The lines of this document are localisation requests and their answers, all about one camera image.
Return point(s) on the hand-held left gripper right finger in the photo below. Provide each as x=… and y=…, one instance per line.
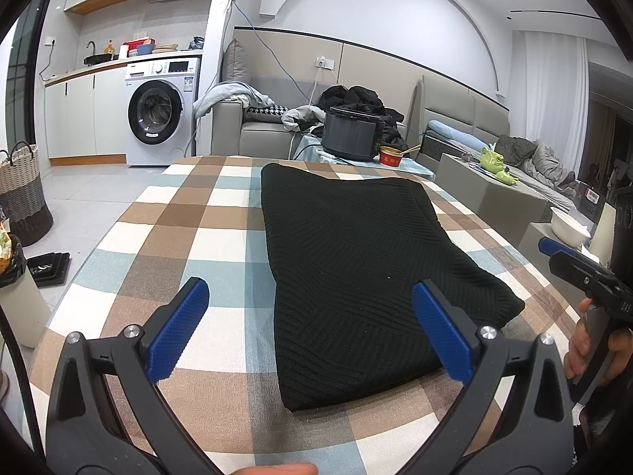
x=442, y=326

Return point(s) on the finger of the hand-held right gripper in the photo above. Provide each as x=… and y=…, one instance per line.
x=555, y=246

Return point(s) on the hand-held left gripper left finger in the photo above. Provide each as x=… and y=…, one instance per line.
x=180, y=326

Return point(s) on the black knit sweater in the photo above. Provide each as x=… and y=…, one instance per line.
x=346, y=257

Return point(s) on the person's right hand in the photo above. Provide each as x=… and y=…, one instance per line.
x=574, y=349

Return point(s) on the person's left hand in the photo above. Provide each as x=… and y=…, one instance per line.
x=277, y=470

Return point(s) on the white bowl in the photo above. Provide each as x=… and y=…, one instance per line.
x=566, y=230

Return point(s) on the grey upholstered bed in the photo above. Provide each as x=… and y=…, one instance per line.
x=494, y=198

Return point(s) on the grey bed blanket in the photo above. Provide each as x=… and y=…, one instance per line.
x=544, y=158

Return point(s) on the checkered tablecloth table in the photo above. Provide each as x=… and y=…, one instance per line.
x=163, y=227

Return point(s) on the green plush toy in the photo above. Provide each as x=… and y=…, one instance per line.
x=492, y=158

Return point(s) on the black tray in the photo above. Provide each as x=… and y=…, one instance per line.
x=47, y=269

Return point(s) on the blue pillow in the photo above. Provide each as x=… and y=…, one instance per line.
x=455, y=133

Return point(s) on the beige trash bin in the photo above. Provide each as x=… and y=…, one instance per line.
x=24, y=307

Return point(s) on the white curtain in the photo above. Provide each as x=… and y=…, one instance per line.
x=556, y=74

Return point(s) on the red bowl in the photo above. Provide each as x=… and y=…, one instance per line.
x=390, y=159

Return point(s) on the grey sofa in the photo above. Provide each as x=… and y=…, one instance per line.
x=227, y=128

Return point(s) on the woven laundry basket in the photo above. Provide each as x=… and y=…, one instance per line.
x=24, y=193

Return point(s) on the black cooker pot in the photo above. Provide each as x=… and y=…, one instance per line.
x=348, y=133

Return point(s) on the white washing machine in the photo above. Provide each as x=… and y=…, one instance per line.
x=158, y=109

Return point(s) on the teal cloth side table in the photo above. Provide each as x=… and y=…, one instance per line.
x=309, y=148

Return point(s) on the white kitchen cabinets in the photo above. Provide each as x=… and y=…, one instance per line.
x=89, y=114

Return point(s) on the houndstooth pillow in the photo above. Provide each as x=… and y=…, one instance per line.
x=267, y=109

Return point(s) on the light blue cloth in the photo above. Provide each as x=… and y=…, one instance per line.
x=227, y=93

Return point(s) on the white grey jacket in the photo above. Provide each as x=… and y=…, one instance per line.
x=296, y=117

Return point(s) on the blue bowl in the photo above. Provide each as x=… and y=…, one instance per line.
x=145, y=50

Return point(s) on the orange bottle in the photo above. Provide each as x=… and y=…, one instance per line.
x=110, y=48

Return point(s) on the red basket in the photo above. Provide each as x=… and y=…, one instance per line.
x=137, y=42

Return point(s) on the black framed glass door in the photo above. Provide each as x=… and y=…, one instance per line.
x=22, y=84

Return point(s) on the black faucet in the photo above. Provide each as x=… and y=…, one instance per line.
x=91, y=49

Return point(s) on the white wall socket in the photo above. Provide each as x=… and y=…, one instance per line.
x=324, y=63

